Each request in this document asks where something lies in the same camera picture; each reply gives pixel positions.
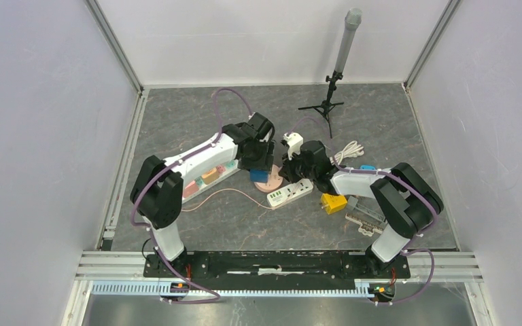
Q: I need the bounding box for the white dock with green inset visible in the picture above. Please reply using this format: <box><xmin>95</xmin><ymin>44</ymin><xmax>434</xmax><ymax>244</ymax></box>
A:
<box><xmin>182</xmin><ymin>160</ymin><xmax>239</xmax><ymax>204</ymax></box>

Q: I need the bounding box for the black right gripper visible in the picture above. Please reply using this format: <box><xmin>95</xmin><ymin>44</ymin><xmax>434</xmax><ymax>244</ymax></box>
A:
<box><xmin>280</xmin><ymin>150</ymin><xmax>316</xmax><ymax>185</ymax></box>

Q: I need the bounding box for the white power strip cord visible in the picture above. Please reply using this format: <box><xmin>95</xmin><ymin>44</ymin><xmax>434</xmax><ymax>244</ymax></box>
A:
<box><xmin>311</xmin><ymin>140</ymin><xmax>366</xmax><ymax>186</ymax></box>

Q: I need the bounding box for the yellow cube socket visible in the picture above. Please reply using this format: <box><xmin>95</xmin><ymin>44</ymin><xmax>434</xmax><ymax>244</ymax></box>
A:
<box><xmin>320</xmin><ymin>194</ymin><xmax>347</xmax><ymax>215</ymax></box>

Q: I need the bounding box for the beige perforated bracket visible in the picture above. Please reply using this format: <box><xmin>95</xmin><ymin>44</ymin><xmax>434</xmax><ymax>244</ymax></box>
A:
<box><xmin>345</xmin><ymin>213</ymin><xmax>383</xmax><ymax>237</ymax></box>

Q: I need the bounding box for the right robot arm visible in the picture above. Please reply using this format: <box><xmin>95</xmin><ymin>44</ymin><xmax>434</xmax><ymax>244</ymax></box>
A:
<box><xmin>279</xmin><ymin>137</ymin><xmax>445</xmax><ymax>277</ymax></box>

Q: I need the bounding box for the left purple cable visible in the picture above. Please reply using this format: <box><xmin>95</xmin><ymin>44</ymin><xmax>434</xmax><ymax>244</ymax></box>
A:
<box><xmin>129</xmin><ymin>88</ymin><xmax>255</xmax><ymax>306</ymax></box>

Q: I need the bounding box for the pink charging cable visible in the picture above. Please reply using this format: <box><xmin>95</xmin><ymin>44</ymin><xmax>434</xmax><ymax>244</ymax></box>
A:
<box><xmin>180</xmin><ymin>187</ymin><xmax>273</xmax><ymax>213</ymax></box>

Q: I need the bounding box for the light blue cube adapter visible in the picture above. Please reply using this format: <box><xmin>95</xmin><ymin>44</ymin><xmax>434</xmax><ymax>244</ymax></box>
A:
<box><xmin>360</xmin><ymin>164</ymin><xmax>377</xmax><ymax>170</ymax></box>

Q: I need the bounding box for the dark blue cube socket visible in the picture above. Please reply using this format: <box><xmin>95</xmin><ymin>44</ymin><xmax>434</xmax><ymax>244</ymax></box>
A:
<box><xmin>249</xmin><ymin>169</ymin><xmax>270</xmax><ymax>183</ymax></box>

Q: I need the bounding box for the white power strip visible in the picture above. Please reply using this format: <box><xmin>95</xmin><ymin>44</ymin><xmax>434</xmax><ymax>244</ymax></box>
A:
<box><xmin>266</xmin><ymin>179</ymin><xmax>314</xmax><ymax>209</ymax></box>

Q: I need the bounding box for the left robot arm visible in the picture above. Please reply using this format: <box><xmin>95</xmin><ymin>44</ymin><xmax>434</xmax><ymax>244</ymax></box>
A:
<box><xmin>130</xmin><ymin>113</ymin><xmax>275</xmax><ymax>277</ymax></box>

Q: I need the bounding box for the grey microphone on tripod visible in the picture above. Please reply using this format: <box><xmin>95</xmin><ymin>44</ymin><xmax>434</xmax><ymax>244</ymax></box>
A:
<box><xmin>298</xmin><ymin>7</ymin><xmax>363</xmax><ymax>138</ymax></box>

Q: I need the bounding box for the white slotted cable duct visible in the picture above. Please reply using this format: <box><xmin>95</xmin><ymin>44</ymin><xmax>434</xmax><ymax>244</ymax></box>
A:
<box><xmin>91</xmin><ymin>280</ymin><xmax>373</xmax><ymax>299</ymax></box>

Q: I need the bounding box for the grey metal bracket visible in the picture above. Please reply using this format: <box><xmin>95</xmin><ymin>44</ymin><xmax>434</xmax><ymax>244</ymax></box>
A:
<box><xmin>347</xmin><ymin>196</ymin><xmax>385</xmax><ymax>223</ymax></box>

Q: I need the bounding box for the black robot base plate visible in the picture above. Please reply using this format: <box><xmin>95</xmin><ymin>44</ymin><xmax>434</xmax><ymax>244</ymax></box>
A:
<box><xmin>143</xmin><ymin>250</ymin><xmax>411</xmax><ymax>291</ymax></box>

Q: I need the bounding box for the tan cube socket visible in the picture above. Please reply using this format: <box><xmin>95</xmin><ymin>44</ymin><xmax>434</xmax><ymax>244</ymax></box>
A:
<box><xmin>201</xmin><ymin>167</ymin><xmax>220</xmax><ymax>185</ymax></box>

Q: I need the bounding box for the coral pink adapter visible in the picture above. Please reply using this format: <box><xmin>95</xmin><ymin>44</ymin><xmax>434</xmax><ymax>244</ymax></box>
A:
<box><xmin>183</xmin><ymin>181</ymin><xmax>200</xmax><ymax>198</ymax></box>

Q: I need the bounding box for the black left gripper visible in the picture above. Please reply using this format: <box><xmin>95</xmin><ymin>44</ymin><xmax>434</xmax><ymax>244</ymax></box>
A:
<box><xmin>239</xmin><ymin>140</ymin><xmax>277</xmax><ymax>175</ymax></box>

